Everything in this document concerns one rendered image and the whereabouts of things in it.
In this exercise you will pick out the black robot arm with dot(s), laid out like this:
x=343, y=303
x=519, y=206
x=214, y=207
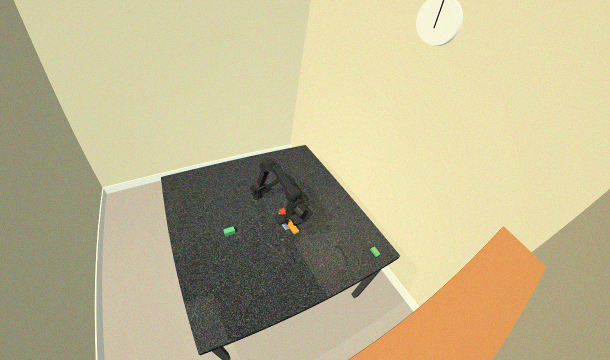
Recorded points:
x=292, y=193

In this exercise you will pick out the yellow bar with red block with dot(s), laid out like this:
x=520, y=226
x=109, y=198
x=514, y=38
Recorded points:
x=290, y=224

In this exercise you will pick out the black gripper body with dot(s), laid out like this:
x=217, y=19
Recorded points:
x=283, y=219

